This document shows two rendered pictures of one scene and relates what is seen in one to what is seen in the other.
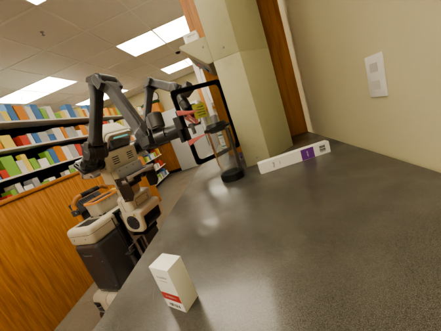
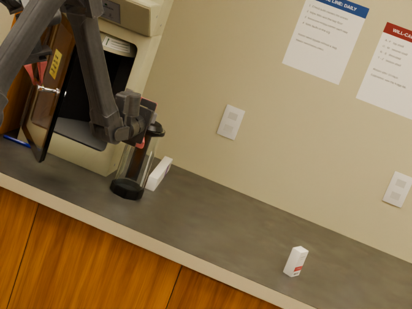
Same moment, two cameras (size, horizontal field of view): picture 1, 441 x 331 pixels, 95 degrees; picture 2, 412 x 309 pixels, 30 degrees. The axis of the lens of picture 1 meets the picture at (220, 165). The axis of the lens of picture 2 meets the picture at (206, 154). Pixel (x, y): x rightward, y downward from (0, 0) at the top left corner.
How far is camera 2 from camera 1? 2.36 m
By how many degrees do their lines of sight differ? 88
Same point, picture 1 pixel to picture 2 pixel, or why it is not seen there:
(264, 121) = not seen: hidden behind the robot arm
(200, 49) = (155, 18)
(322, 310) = (314, 257)
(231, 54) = (159, 35)
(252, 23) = not seen: outside the picture
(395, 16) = (265, 100)
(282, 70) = not seen: hidden behind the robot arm
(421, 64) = (267, 136)
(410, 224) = (288, 227)
